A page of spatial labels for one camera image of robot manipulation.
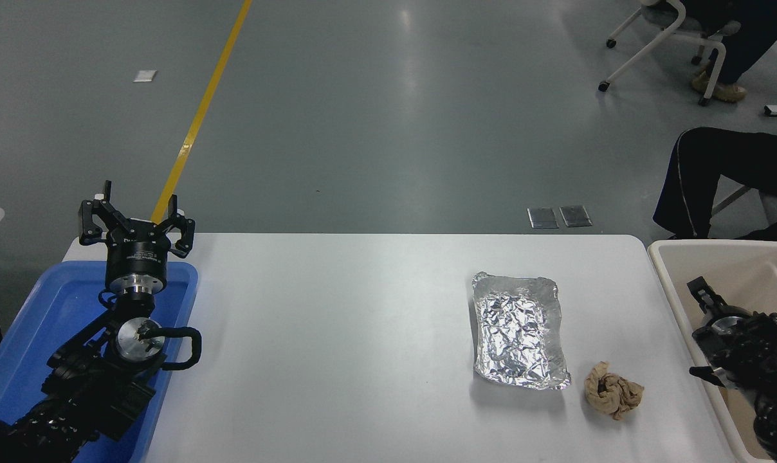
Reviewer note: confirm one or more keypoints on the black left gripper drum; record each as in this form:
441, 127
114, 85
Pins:
137, 254

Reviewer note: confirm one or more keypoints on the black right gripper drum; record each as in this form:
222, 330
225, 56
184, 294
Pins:
703, 329

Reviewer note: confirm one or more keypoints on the foil tray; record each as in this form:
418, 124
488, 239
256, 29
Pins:
520, 331

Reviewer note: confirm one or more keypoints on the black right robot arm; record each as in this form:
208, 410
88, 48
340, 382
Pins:
761, 360

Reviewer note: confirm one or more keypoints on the silver floor plate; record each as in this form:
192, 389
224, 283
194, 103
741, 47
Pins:
575, 216
543, 218

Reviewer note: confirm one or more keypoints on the large pale bin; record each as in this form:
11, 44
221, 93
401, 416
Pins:
678, 270

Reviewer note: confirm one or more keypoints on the blue plastic tray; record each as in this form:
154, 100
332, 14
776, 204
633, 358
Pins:
54, 302

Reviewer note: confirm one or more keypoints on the crumpled tan paper ball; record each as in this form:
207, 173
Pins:
612, 392

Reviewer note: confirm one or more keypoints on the yellow floor tape line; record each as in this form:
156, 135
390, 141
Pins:
201, 109

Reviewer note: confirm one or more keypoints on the seated person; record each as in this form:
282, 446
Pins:
703, 161

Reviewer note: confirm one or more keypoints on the white wheeled chair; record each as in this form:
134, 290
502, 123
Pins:
721, 64

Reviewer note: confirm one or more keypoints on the person on white chair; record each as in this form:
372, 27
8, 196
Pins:
749, 38

